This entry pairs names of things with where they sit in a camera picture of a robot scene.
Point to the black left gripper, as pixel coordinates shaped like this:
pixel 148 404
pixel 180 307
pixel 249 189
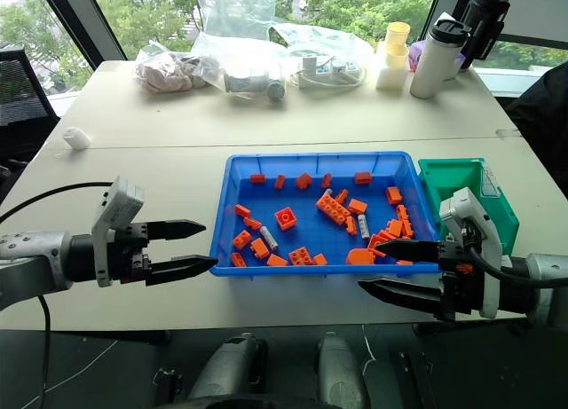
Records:
pixel 128 254

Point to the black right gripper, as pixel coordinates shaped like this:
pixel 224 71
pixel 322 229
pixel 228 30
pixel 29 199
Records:
pixel 463 289

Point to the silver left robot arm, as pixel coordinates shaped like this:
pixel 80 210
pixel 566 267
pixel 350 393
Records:
pixel 35 258

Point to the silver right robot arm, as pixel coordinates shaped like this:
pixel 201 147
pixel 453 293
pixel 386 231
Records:
pixel 541 289

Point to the green plastic bin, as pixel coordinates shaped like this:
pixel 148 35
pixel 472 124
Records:
pixel 461 180

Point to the small orange building block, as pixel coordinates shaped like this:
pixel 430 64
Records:
pixel 320 260
pixel 238 259
pixel 351 225
pixel 402 212
pixel 260 247
pixel 341 196
pixel 357 206
pixel 393 195
pixel 279 182
pixel 242 210
pixel 362 178
pixel 304 181
pixel 376 240
pixel 257 178
pixel 277 261
pixel 326 180
pixel 242 240
pixel 404 262
pixel 394 227
pixel 252 223
pixel 407 229

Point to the rounded orange building block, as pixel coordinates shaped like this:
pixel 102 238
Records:
pixel 358 257

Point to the large orange studded building brick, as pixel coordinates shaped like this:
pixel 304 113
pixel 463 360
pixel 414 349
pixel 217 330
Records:
pixel 333 208

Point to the blue plastic tray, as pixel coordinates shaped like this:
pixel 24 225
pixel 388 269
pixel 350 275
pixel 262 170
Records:
pixel 310 240

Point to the grey rounded robot leg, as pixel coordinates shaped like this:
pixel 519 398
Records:
pixel 339 369
pixel 226 369

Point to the small white plastic bottle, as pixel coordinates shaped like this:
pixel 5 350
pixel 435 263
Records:
pixel 76 138

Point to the plastic bag with brown contents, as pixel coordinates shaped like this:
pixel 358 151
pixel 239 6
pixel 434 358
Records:
pixel 168 72

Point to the bagged grey cylindrical device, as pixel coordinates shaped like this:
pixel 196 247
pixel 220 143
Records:
pixel 257 84

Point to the person in dark clothing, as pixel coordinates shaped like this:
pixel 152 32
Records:
pixel 543 116

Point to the white thermos black lid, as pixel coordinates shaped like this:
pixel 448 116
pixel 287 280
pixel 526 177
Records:
pixel 432 63

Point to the black mesh office chair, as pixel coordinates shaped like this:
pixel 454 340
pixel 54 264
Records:
pixel 22 103

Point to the purple plastic item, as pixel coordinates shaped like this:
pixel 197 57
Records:
pixel 415 56

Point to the white power strip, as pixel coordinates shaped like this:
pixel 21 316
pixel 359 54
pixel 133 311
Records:
pixel 328 69

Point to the pale yellow stacked cups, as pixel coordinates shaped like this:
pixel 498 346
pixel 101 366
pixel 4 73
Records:
pixel 397 43

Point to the large clear zip bag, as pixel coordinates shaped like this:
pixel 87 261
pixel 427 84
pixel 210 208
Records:
pixel 235 10

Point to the clear crumpled plastic bag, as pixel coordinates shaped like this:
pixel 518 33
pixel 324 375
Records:
pixel 328 41

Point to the black thermos bottle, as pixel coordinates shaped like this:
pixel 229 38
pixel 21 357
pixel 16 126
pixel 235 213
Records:
pixel 486 23

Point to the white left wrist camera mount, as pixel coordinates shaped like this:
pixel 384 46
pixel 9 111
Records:
pixel 116 205

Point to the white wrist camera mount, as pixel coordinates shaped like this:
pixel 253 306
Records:
pixel 470 209
pixel 116 205

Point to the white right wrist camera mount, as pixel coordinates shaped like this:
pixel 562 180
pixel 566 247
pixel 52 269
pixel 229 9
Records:
pixel 470 209

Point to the dark window frame post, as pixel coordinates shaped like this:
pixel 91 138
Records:
pixel 82 23
pixel 457 1

